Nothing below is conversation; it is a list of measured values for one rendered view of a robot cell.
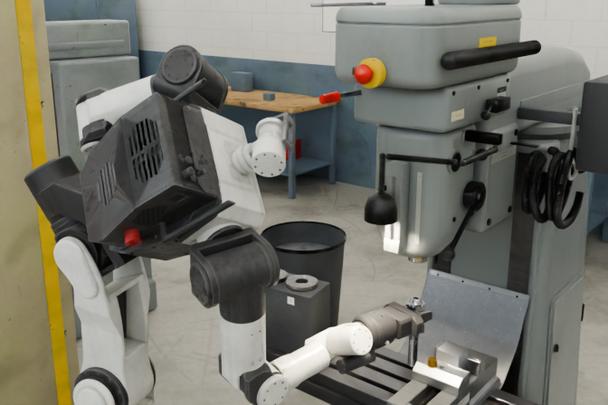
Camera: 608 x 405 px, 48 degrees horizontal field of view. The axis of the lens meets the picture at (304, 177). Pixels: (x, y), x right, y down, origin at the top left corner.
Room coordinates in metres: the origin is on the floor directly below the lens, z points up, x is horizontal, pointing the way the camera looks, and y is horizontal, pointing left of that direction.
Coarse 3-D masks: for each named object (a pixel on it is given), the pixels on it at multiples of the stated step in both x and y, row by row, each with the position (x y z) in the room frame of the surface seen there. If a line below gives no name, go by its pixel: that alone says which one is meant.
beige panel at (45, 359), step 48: (0, 0) 2.59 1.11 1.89; (0, 48) 2.57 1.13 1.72; (0, 96) 2.55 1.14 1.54; (48, 96) 2.71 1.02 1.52; (0, 144) 2.54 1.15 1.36; (48, 144) 2.69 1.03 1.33; (0, 192) 2.52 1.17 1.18; (0, 240) 2.50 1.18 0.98; (48, 240) 2.65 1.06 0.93; (0, 288) 2.48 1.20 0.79; (48, 288) 2.63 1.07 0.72; (0, 336) 2.46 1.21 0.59; (48, 336) 2.62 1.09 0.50; (0, 384) 2.44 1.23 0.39; (48, 384) 2.60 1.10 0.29
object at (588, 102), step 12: (588, 84) 1.54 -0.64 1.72; (600, 84) 1.53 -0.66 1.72; (588, 96) 1.54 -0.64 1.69; (600, 96) 1.52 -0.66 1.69; (588, 108) 1.54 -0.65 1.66; (600, 108) 1.52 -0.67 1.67; (588, 120) 1.54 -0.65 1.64; (600, 120) 1.52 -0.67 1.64; (588, 132) 1.54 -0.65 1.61; (600, 132) 1.52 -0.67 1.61; (588, 144) 1.53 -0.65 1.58; (600, 144) 1.52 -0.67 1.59; (576, 156) 1.55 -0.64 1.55; (588, 156) 1.53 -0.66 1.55; (600, 156) 1.52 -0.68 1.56; (576, 168) 1.55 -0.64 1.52; (588, 168) 1.53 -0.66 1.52; (600, 168) 1.51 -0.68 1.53
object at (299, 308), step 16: (272, 288) 1.75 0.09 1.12; (288, 288) 1.75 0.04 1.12; (304, 288) 1.73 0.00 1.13; (320, 288) 1.75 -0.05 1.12; (272, 304) 1.75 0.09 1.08; (288, 304) 1.72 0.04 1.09; (304, 304) 1.70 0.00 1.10; (320, 304) 1.74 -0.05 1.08; (272, 320) 1.75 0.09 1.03; (288, 320) 1.72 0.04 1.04; (304, 320) 1.70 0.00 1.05; (320, 320) 1.74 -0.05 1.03; (272, 336) 1.75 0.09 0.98; (288, 336) 1.72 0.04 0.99; (304, 336) 1.70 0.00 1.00; (288, 352) 1.72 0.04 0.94
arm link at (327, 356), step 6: (312, 336) 1.45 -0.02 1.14; (318, 336) 1.44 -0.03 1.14; (324, 336) 1.45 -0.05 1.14; (306, 342) 1.41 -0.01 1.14; (312, 342) 1.39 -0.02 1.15; (318, 342) 1.39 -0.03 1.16; (324, 342) 1.44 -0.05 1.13; (318, 348) 1.37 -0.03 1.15; (324, 348) 1.37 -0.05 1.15; (318, 354) 1.35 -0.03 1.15; (324, 354) 1.36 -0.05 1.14; (330, 354) 1.44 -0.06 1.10; (324, 360) 1.35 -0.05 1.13; (324, 366) 1.35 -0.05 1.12
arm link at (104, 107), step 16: (144, 80) 1.48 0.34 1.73; (80, 96) 1.53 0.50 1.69; (96, 96) 1.51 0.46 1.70; (112, 96) 1.48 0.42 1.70; (128, 96) 1.46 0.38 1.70; (144, 96) 1.45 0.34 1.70; (96, 112) 1.47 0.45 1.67; (112, 112) 1.46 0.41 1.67; (96, 128) 1.47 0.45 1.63; (96, 144) 1.48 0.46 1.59
